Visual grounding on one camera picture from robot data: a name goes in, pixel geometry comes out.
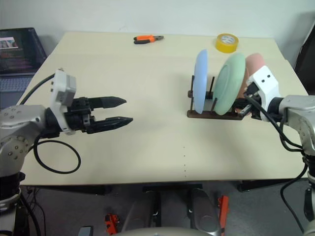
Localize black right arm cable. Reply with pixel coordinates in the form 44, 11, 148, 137
242, 94, 311, 233

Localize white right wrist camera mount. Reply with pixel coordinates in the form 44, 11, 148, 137
247, 65, 281, 121

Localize grey rounded shell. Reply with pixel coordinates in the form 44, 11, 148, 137
189, 188, 223, 236

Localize green plate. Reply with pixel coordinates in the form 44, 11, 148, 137
213, 53, 247, 116

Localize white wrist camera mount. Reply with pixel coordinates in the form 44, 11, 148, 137
247, 65, 281, 121
50, 69, 77, 135

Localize blue plate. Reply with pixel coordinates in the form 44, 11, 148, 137
192, 49, 210, 115

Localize short red-orange clamp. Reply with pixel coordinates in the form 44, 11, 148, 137
105, 213, 121, 236

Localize long red-orange clamp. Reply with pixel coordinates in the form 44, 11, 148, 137
218, 195, 229, 233

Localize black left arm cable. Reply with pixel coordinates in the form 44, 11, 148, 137
18, 73, 81, 174

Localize pink plate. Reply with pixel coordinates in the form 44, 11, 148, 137
237, 53, 268, 114

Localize orange and black pliers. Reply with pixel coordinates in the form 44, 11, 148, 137
133, 35, 165, 45

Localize dark wooden dish rack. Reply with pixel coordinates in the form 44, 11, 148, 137
186, 75, 249, 121

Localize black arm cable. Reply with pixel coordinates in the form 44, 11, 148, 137
18, 73, 81, 174
242, 94, 311, 233

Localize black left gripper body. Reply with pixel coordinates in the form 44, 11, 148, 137
64, 97, 96, 135

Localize open laptop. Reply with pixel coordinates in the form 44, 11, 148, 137
0, 27, 48, 110

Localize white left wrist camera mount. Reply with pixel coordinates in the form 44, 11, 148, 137
50, 69, 77, 135

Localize yellow tape roll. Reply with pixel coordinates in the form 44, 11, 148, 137
216, 33, 240, 53

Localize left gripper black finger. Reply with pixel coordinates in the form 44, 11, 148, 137
86, 117, 134, 135
88, 96, 127, 110

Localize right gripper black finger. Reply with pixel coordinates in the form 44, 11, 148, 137
234, 98, 250, 110

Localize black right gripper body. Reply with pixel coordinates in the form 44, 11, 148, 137
238, 82, 262, 119

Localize small grey box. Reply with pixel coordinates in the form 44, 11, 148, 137
78, 226, 94, 236

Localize black angular object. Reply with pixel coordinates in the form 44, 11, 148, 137
294, 18, 315, 79

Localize silver curved robot body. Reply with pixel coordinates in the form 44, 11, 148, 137
113, 226, 222, 236

